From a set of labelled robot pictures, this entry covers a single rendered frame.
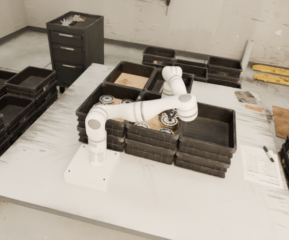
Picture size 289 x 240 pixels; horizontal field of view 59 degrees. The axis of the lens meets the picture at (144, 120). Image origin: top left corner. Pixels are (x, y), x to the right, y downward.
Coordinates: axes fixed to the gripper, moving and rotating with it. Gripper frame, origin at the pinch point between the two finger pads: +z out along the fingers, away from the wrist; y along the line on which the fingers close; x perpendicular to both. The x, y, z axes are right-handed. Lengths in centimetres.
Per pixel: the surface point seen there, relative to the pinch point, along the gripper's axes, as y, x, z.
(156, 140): 0.5, -19.5, 0.5
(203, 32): -3, 337, 41
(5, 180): -67, -60, 18
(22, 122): -122, 16, 49
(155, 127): -4.1, -3.6, 4.5
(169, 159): 9.3, -18.6, 12.7
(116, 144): -22.9, -19.7, 11.5
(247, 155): 55, 8, 17
